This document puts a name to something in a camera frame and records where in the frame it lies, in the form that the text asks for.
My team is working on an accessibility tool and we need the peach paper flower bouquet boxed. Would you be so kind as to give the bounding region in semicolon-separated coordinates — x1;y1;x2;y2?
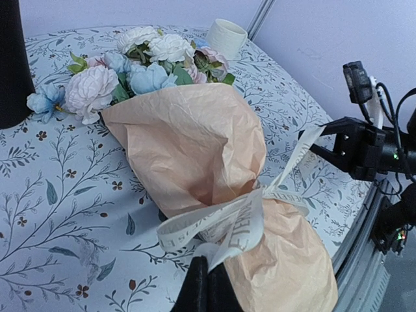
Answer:
26;25;339;312

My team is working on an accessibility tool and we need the black cylindrical vase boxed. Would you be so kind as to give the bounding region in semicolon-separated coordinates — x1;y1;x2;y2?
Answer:
1;0;34;129

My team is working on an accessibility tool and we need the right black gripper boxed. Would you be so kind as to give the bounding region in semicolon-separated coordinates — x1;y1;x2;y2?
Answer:
310;117;405;181

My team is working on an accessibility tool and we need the aluminium front rail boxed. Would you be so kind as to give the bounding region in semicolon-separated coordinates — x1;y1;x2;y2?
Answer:
332;181;393;311

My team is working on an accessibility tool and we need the right aluminium frame post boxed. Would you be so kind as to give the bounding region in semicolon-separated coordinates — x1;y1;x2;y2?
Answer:
246;0;276;41

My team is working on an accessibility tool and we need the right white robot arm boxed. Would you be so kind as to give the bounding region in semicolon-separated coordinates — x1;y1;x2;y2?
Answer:
310;117;415;254

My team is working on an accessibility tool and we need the cream ceramic mug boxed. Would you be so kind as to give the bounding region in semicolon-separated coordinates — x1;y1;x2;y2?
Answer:
205;18;248;60

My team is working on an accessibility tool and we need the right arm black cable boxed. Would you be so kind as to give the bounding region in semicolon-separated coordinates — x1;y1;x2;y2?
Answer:
360;81;416;183

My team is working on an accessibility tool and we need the cream printed ribbon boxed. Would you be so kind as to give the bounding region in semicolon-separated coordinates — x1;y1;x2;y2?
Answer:
157;125;326;271

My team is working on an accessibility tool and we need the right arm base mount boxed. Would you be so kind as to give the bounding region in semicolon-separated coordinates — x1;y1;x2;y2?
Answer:
371;196;415;255

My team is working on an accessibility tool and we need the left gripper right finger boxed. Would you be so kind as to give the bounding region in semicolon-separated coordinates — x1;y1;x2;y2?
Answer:
209;263;243;312

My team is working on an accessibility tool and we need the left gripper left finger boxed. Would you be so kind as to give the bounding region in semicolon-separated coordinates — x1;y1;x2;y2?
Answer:
174;256;208;312

